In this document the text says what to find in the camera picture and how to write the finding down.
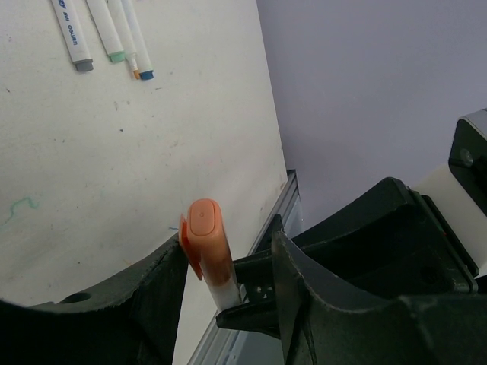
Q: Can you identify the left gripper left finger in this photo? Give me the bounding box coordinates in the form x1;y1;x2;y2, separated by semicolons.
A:
1;235;188;364

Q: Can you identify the blue pen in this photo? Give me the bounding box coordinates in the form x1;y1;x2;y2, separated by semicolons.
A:
121;0;154;81

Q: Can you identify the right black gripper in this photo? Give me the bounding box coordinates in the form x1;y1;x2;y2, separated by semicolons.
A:
293;177;478;297

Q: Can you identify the orange pen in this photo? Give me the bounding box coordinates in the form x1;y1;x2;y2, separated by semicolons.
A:
107;0;140;80

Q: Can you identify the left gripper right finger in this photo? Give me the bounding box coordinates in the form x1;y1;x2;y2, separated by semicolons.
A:
272;233;486;364

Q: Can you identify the green capped pen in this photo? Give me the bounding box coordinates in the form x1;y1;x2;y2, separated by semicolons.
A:
86;0;125;63

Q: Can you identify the grey capped pen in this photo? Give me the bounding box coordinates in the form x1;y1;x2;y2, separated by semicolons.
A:
51;0;94;72

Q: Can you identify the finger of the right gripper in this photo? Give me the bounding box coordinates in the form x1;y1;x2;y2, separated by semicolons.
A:
216;214;284;337

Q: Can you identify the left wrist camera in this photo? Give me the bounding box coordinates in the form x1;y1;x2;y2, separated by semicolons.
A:
416;109;486;278

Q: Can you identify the orange highlighter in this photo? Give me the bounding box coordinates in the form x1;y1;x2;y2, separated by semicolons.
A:
179;198;241;312

